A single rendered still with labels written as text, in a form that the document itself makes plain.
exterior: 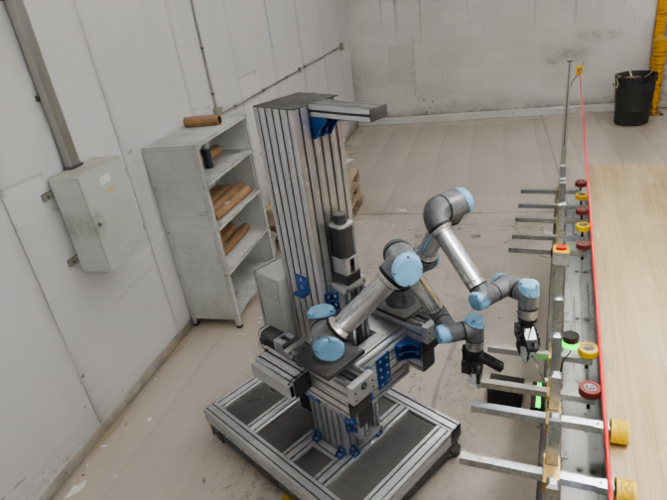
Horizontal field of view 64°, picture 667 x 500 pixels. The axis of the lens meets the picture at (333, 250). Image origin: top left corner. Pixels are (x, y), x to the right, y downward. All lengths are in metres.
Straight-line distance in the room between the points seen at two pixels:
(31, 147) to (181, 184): 1.10
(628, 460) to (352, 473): 1.35
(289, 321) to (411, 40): 7.63
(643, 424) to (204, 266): 3.14
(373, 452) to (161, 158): 2.47
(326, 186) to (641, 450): 1.48
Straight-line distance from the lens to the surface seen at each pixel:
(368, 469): 2.92
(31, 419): 3.49
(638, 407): 2.32
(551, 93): 9.83
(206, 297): 4.44
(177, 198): 4.11
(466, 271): 2.08
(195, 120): 4.42
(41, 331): 3.43
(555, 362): 2.31
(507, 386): 2.37
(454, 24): 9.63
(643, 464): 2.13
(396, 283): 1.92
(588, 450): 2.51
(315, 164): 2.13
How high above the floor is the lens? 2.43
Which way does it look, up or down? 27 degrees down
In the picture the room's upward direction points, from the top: 8 degrees counter-clockwise
